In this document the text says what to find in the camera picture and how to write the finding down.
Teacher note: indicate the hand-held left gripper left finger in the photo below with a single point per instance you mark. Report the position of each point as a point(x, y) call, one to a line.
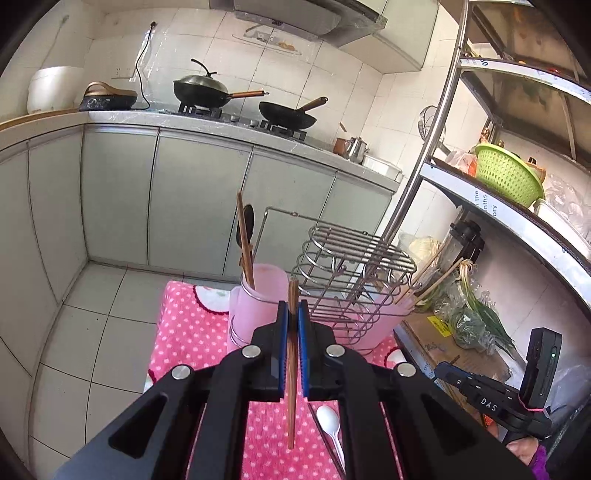
point(281, 350)

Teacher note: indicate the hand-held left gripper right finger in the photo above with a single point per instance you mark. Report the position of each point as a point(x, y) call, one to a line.
point(303, 350)

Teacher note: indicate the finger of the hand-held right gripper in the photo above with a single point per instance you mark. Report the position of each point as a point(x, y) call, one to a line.
point(450, 374)

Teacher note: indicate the black spoon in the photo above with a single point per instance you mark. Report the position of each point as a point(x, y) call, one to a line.
point(248, 226)

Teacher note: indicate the person's right forearm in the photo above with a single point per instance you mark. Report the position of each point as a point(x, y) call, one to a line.
point(539, 464)

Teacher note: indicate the person's right hand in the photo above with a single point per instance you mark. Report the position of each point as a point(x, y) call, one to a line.
point(524, 452)

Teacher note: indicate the cardboard box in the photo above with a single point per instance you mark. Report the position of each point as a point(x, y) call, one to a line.
point(443, 350)

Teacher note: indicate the green onions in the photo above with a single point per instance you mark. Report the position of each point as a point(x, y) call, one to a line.
point(482, 314)

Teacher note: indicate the white plastic spoon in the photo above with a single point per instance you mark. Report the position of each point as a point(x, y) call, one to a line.
point(328, 422)

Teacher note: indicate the pink polka dot cloth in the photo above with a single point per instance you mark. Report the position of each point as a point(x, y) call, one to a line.
point(198, 332)

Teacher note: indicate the clear bag of vegetables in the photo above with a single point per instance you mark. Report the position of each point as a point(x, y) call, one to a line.
point(420, 249)

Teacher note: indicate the black blender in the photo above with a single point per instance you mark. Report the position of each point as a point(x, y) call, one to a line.
point(466, 244)

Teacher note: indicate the white plastic tub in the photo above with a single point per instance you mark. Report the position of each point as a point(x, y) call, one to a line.
point(565, 226)

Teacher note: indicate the metal shelf rack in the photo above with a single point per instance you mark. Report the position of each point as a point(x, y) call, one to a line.
point(508, 221)

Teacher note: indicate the grey kitchen counter cabinets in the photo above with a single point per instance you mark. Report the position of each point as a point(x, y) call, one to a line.
point(184, 198)

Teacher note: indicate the green plastic basket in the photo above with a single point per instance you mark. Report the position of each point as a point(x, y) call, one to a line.
point(505, 177)

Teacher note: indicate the white rectangular container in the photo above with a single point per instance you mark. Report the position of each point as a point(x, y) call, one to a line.
point(381, 166)

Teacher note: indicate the steel kettle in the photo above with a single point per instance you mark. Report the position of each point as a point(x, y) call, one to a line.
point(356, 150)

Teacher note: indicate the brown cup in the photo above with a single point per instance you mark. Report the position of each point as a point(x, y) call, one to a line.
point(341, 145)

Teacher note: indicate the orange plastic bag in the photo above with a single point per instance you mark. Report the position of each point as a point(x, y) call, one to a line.
point(461, 162)

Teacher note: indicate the black open wok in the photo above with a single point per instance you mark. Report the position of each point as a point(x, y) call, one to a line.
point(286, 116)

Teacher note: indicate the gas stove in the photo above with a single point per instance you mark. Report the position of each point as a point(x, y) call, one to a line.
point(231, 119)

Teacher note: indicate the black wok with lid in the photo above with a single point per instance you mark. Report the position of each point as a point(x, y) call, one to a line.
point(201, 90)

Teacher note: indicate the black induction cooker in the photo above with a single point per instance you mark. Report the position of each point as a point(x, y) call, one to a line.
point(108, 99)

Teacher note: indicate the range hood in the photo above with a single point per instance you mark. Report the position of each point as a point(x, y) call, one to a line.
point(300, 16)

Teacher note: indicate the white rice cooker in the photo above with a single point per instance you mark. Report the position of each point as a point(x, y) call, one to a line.
point(53, 90)

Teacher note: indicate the glass wall shelf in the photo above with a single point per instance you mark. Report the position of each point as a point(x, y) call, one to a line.
point(268, 44)

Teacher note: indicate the grey upper wall cabinet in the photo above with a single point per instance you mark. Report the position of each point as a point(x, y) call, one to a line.
point(401, 37)

